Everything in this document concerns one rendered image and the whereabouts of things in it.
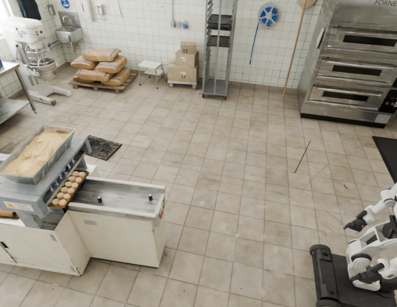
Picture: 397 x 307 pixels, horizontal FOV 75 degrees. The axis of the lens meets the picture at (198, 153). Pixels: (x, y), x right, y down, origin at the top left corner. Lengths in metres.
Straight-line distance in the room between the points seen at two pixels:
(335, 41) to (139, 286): 4.11
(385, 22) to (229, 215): 3.39
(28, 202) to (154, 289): 1.38
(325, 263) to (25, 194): 2.59
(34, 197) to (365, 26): 4.44
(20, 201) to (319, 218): 2.99
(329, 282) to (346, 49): 3.23
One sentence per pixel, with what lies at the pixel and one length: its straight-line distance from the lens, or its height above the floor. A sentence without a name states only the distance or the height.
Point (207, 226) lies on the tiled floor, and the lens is 3.05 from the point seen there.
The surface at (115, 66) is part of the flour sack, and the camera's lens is 5.53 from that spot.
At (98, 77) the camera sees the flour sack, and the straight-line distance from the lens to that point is 5.64.
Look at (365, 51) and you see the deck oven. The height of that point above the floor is 1.29.
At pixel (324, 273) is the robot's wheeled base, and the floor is 0.19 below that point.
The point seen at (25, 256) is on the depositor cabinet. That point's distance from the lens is 2.93.
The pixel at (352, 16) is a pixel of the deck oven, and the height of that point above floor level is 1.72.
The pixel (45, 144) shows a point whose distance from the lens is 2.26.
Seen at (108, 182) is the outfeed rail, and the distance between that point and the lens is 2.37.
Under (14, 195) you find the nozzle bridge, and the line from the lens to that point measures 2.13.
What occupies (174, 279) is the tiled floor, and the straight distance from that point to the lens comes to 2.77.
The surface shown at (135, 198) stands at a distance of 2.25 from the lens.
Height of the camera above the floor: 2.54
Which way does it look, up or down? 41 degrees down
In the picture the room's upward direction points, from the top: 2 degrees clockwise
